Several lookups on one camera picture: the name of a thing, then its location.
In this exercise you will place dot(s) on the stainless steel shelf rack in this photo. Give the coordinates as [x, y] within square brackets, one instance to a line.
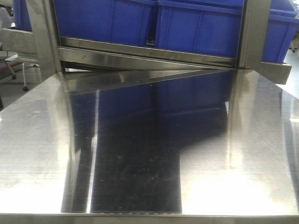
[45, 46]

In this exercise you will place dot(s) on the blue plastic bin centre-left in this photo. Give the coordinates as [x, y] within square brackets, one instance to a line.
[118, 21]

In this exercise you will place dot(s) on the blue plastic bin centre-right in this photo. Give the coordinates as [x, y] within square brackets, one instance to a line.
[208, 27]

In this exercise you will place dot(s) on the grey office chair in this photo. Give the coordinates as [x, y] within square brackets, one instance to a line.
[13, 69]

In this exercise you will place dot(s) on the blue plastic bin far left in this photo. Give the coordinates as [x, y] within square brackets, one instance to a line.
[21, 16]

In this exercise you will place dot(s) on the blue plastic bin far right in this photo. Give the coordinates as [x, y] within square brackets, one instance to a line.
[282, 25]

